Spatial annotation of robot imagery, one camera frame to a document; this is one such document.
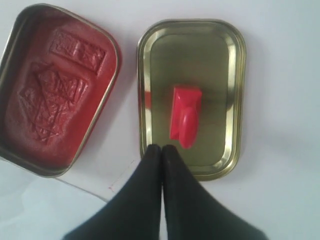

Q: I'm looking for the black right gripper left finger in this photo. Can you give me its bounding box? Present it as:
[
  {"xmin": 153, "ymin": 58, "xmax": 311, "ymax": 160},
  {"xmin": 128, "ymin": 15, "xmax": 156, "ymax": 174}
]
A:
[{"xmin": 64, "ymin": 144, "xmax": 162, "ymax": 240}]

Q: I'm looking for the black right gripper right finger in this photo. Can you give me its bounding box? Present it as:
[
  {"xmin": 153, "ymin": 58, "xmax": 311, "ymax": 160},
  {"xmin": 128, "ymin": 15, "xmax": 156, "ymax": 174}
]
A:
[{"xmin": 162, "ymin": 145, "xmax": 267, "ymax": 240}]

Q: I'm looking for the red plastic stamp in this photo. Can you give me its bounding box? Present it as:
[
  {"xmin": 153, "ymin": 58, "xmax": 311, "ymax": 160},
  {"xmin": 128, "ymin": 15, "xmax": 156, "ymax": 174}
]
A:
[{"xmin": 169, "ymin": 86, "xmax": 202, "ymax": 149}]

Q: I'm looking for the red ink pad tin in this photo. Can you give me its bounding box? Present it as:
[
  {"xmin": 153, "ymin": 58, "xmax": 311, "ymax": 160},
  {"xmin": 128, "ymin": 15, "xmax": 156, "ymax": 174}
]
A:
[{"xmin": 0, "ymin": 3, "xmax": 122, "ymax": 178}]

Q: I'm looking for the gold tin lid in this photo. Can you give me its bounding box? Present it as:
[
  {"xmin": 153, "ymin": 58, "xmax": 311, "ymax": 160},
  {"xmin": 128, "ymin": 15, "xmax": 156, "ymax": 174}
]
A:
[{"xmin": 137, "ymin": 19, "xmax": 246, "ymax": 181}]

